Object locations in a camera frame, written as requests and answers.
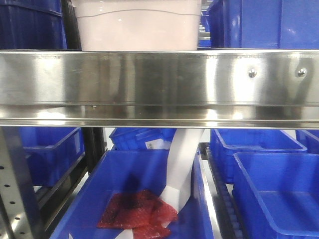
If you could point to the perforated steel shelf upright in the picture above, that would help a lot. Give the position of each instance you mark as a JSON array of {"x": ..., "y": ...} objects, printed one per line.
[{"x": 16, "y": 188}]

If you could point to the blue bin lower right back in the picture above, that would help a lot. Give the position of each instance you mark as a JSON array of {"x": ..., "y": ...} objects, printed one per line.
[{"x": 224, "y": 143}]

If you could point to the black roller track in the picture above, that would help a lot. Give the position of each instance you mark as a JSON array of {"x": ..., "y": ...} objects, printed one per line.
[{"x": 225, "y": 220}]

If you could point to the blue bin lower centre back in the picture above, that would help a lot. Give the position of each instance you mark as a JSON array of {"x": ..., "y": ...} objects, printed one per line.
[{"x": 141, "y": 138}]

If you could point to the dark blue bin upper left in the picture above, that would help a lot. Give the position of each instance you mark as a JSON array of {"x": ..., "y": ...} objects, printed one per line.
[{"x": 31, "y": 24}]

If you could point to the blue bin lower right front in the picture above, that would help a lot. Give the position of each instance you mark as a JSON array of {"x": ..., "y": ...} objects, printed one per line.
[{"x": 278, "y": 194}]

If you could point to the white plastic lidded bin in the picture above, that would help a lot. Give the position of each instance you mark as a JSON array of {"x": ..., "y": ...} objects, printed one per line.
[{"x": 138, "y": 25}]

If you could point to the red bubble wrap bag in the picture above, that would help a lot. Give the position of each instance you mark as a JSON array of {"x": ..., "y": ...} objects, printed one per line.
[{"x": 142, "y": 212}]

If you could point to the white paper strip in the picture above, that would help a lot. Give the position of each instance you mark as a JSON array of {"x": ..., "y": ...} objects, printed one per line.
[{"x": 179, "y": 166}]

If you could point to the blue bin lower left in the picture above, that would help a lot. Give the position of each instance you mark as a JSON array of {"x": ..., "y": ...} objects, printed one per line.
[{"x": 50, "y": 151}]

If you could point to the stainless steel shelf rail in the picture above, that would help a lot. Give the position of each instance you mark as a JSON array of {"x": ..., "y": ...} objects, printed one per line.
[{"x": 219, "y": 88}]

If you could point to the blue bin upper right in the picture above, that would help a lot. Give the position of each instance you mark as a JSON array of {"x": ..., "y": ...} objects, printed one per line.
[{"x": 268, "y": 24}]

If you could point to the blue bin with red bags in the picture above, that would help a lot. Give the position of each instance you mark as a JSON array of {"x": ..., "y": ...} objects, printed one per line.
[{"x": 132, "y": 171}]

